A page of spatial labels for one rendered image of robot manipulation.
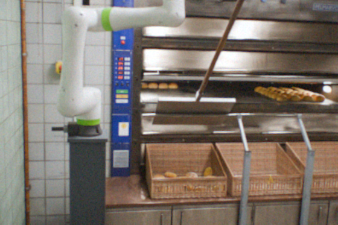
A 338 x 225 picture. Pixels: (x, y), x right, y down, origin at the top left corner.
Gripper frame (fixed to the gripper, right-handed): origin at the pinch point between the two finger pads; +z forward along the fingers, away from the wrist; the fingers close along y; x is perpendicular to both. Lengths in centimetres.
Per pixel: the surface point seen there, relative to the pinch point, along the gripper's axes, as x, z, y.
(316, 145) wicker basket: -161, 121, 10
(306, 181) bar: -126, 82, 53
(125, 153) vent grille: -168, -44, 11
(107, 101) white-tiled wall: -144, -59, -23
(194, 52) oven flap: -118, 9, -54
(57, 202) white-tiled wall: -199, -98, 40
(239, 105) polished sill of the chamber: -143, 50, -20
